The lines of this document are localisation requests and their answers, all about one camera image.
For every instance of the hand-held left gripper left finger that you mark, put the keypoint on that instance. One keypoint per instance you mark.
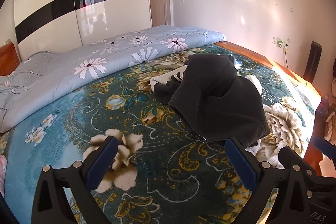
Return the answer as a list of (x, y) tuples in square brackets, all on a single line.
[(103, 161)]

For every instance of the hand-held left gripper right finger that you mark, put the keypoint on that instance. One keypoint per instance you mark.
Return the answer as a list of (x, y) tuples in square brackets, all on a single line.
[(242, 163)]

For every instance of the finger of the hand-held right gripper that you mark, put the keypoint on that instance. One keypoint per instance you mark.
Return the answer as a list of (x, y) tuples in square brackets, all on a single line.
[(325, 146), (288, 157)]

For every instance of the black and white fleece jacket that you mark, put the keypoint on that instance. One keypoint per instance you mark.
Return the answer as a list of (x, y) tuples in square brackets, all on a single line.
[(218, 98)]

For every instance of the white crumpled cloth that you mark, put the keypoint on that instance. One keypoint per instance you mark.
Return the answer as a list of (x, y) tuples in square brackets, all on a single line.
[(331, 124)]

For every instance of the blue plastic bottle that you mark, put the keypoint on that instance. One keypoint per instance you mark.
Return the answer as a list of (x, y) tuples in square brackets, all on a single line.
[(324, 104)]

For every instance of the teal floral blanket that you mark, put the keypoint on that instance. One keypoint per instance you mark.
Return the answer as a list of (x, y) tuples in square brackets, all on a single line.
[(162, 161)]

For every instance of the black upright panel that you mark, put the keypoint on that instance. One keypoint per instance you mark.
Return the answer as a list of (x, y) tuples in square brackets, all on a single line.
[(312, 64)]

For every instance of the light blue daisy quilt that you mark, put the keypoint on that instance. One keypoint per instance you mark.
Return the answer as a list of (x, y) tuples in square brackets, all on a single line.
[(78, 69)]

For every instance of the pink folded garment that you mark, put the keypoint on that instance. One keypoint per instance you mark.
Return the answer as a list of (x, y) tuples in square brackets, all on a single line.
[(2, 171)]

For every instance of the wooden bed frame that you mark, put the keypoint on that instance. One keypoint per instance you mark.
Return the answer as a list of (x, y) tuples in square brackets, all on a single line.
[(267, 58)]

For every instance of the wall socket with green plug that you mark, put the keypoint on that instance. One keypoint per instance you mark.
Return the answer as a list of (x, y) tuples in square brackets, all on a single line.
[(279, 42)]

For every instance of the beige wall switch panel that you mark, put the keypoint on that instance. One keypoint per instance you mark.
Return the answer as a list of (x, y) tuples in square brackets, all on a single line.
[(8, 41)]

